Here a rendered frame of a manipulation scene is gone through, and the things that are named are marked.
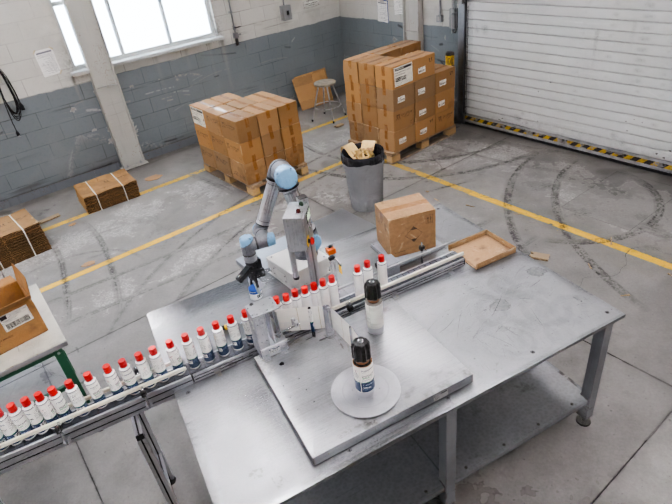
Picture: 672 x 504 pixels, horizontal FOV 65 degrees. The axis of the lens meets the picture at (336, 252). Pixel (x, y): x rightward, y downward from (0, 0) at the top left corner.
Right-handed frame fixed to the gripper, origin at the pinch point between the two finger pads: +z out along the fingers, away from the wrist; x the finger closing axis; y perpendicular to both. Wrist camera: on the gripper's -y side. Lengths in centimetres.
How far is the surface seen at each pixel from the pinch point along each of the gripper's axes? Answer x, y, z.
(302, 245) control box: -44, 11, -44
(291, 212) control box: -37, 13, -59
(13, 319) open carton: 70, -115, -7
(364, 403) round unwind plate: -108, -9, -1
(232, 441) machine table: -80, -60, 5
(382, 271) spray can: -53, 52, -11
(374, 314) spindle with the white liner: -78, 24, -13
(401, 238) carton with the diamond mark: -34, 85, -9
